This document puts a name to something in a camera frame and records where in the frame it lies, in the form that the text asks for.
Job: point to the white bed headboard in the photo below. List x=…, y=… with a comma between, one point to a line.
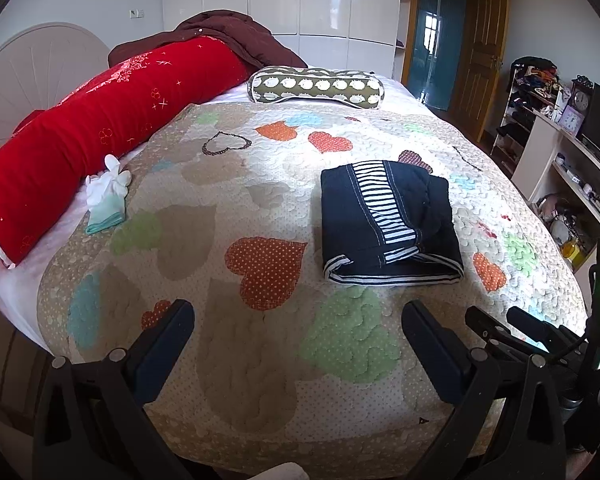
x=35, y=75

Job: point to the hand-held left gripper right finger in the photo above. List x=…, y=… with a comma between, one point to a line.
x=432, y=356

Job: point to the white gloves with teal cuffs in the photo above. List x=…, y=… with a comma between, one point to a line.
x=105, y=195

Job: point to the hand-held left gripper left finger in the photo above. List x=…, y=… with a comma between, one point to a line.
x=164, y=351

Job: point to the white shoe rack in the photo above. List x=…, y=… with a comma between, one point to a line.
x=522, y=115

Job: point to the maroon blanket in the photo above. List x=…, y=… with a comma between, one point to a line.
x=230, y=30

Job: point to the navy pants with striped trim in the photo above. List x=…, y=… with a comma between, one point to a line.
x=350, y=220

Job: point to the blue glass door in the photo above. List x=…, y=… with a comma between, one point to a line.
x=437, y=40

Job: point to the glossy white wardrobe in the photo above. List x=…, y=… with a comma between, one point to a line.
x=280, y=0

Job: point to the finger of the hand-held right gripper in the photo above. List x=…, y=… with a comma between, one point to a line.
x=540, y=327
x=490, y=327

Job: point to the wooden door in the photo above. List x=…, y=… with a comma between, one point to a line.
x=480, y=60

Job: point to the white wall socket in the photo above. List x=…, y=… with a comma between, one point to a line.
x=137, y=13

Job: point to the black mantel clock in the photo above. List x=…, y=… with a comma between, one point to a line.
x=581, y=96

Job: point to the olive sheep-print pillow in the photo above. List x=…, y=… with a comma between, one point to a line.
x=315, y=84

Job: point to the red bolster pillow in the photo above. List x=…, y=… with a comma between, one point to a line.
x=80, y=125

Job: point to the white shelf desk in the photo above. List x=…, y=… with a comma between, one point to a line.
x=540, y=160

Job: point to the heart-print quilt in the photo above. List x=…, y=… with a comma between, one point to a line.
x=260, y=185

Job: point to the yellow bottle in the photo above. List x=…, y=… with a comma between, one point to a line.
x=573, y=252

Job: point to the purple alarm clock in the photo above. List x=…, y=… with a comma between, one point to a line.
x=571, y=121

